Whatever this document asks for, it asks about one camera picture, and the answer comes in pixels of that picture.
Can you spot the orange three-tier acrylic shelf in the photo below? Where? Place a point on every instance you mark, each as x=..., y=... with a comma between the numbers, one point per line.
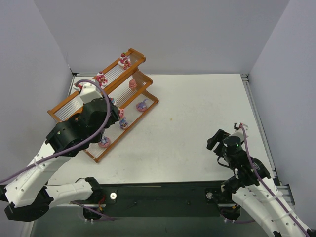
x=117, y=88

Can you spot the strawberry bear donut toy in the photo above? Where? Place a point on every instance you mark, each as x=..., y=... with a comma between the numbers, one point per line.
x=121, y=113

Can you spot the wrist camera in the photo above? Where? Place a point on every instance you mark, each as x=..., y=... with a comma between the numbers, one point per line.
x=241, y=130
x=87, y=92

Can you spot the purple bunny sitting donut toy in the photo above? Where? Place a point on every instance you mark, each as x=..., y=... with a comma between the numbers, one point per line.
x=104, y=142

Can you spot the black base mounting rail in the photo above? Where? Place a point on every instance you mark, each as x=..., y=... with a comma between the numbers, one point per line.
x=173, y=199

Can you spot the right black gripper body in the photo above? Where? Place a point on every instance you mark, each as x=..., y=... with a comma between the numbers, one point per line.
x=217, y=142

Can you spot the pink bear cake toy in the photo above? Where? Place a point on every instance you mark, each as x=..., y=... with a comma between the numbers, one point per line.
x=100, y=78

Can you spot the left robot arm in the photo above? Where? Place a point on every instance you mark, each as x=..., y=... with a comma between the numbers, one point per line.
x=28, y=195

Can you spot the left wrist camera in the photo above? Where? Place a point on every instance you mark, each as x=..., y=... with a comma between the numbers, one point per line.
x=87, y=92

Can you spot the red strawberry cake toy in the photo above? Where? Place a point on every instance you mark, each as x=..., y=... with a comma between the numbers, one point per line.
x=124, y=62

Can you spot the pink ice cream toy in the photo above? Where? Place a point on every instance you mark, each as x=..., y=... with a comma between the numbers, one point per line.
x=133, y=84

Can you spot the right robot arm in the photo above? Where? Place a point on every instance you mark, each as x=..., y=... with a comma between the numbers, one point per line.
x=252, y=188

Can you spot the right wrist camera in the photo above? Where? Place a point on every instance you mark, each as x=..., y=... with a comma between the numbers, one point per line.
x=241, y=130

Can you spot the small purple bunny toy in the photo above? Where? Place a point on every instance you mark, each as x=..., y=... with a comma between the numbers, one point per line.
x=123, y=123

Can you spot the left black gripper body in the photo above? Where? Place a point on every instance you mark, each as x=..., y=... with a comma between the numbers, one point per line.
x=113, y=112

